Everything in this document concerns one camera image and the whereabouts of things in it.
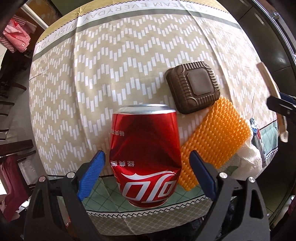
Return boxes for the red white number five carton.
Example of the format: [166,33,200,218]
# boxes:
[256,62,288,143]

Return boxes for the white toothpaste tube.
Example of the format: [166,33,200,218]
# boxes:
[250,118,267,168]

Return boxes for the orange foam fruit net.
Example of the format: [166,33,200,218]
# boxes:
[178,97,251,191]

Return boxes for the red cola can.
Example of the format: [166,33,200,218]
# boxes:
[109,104,182,208]

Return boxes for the brown plastic tray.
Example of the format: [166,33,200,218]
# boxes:
[165,61,220,114]

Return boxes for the patterned tablecloth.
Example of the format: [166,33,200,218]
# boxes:
[28,0,280,236]

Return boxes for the pink checked apron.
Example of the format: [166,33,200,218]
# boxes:
[1,15,37,53]

